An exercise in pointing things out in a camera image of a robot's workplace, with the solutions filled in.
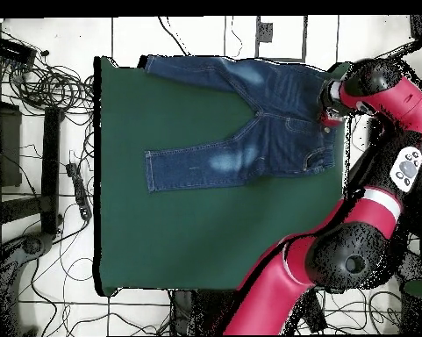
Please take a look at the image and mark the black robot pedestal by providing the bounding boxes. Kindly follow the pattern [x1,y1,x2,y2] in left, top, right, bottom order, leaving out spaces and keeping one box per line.
[169,289,240,336]

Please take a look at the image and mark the dark flat panel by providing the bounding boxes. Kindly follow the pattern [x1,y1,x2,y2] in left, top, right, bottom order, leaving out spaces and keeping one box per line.
[0,99,23,189]

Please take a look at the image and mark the dark grey tripod base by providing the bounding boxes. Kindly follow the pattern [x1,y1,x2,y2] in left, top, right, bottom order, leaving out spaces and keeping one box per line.
[0,231,55,336]

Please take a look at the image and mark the tangled black cable coil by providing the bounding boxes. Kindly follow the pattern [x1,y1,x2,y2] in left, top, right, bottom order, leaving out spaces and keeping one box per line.
[6,59,96,117]

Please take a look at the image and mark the black stand beam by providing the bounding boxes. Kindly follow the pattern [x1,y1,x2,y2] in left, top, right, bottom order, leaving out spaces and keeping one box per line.
[39,105,62,236]

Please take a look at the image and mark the small grey box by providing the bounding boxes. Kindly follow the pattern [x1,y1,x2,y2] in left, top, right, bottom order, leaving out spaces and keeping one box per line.
[256,21,274,43]

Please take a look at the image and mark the black electronics box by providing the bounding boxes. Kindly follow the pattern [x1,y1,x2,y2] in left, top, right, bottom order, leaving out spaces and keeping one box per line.
[0,35,38,65]

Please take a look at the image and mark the dark green table cloth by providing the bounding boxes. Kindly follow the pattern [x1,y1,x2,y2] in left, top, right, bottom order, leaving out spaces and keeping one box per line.
[93,55,354,298]

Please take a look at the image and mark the long black power strip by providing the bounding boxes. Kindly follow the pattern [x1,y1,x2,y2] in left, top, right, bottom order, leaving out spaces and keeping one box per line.
[299,290,328,333]

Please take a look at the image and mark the blue denim jeans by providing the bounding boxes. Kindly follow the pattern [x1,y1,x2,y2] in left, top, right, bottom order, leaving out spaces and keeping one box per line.
[138,54,340,193]

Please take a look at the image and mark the grey rectangular frame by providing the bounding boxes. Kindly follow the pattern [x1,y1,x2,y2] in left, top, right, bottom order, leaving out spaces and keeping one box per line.
[254,15,308,64]

